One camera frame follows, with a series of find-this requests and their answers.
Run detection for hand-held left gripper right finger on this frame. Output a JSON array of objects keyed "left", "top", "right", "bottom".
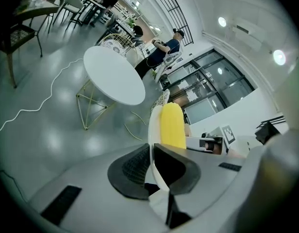
[{"left": 154, "top": 143, "right": 202, "bottom": 229}]

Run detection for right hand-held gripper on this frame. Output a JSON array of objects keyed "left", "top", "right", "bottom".
[{"left": 185, "top": 124, "right": 237, "bottom": 155}]

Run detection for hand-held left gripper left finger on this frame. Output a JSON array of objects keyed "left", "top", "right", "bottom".
[{"left": 107, "top": 143, "right": 150, "bottom": 200}]

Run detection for yellow corn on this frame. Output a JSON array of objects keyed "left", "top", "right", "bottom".
[{"left": 160, "top": 102, "right": 187, "bottom": 150}]

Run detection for white plate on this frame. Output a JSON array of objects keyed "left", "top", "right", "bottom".
[{"left": 148, "top": 105, "right": 170, "bottom": 192}]

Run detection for black framed glass doors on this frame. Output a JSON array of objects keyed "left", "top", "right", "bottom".
[{"left": 160, "top": 48, "right": 256, "bottom": 125}]

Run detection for black folded stand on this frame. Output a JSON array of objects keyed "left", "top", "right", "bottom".
[{"left": 254, "top": 115, "right": 286, "bottom": 146}]

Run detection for white round table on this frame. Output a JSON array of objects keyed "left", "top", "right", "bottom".
[{"left": 76, "top": 45, "right": 146, "bottom": 131}]

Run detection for white air conditioner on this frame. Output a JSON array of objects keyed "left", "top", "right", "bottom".
[{"left": 231, "top": 17, "right": 267, "bottom": 49}]

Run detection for black metal grid partition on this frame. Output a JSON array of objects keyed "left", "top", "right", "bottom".
[{"left": 148, "top": 0, "right": 195, "bottom": 46}]

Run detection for black desk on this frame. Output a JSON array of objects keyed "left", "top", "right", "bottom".
[{"left": 79, "top": 0, "right": 109, "bottom": 26}]

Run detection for dark wooden chair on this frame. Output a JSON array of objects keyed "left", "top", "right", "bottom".
[{"left": 0, "top": 22, "right": 44, "bottom": 89}]

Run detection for dark round dining table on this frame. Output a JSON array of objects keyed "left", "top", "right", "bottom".
[{"left": 12, "top": 0, "right": 61, "bottom": 33}]

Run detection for thin black cable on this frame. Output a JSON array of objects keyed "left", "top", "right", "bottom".
[{"left": 0, "top": 169, "right": 29, "bottom": 203}]

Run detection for white floor cable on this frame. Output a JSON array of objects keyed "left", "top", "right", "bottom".
[{"left": 0, "top": 58, "right": 85, "bottom": 133}]

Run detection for gold wire chair patterned cushion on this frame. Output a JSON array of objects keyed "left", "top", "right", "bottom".
[{"left": 96, "top": 33, "right": 138, "bottom": 67}]

